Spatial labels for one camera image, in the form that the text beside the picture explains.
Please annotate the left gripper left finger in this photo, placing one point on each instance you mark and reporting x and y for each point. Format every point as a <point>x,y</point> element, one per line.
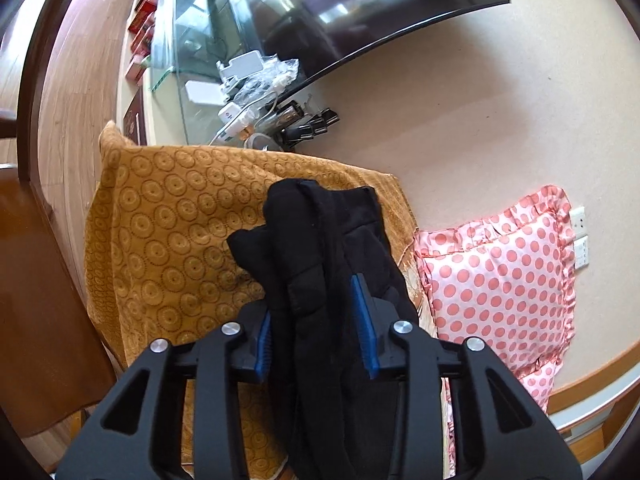
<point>175,413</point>

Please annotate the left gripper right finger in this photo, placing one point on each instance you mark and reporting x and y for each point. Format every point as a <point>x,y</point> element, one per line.
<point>456,400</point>

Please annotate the black pants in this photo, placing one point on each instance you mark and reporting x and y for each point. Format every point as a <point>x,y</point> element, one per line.
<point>334,421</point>

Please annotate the wooden chair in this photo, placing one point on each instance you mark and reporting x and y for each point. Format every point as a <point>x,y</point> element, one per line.
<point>53,363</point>

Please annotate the left polka dot pillow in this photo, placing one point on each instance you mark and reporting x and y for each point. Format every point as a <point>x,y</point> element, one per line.
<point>510,280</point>

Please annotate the mustard circle patterned blanket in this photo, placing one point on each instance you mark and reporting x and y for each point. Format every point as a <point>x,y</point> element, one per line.
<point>158,263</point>

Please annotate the white power adapter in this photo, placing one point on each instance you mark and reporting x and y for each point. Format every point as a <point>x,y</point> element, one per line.
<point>235,118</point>

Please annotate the glass side table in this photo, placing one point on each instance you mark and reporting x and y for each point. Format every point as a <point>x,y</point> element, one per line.
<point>198,64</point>

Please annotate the wooden door frame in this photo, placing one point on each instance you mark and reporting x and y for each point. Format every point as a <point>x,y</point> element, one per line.
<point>593,413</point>

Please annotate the wall power socket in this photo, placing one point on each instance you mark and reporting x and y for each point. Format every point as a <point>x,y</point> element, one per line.
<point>579,225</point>

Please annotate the wall mounted television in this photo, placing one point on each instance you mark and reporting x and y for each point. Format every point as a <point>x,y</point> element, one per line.
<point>322,35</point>

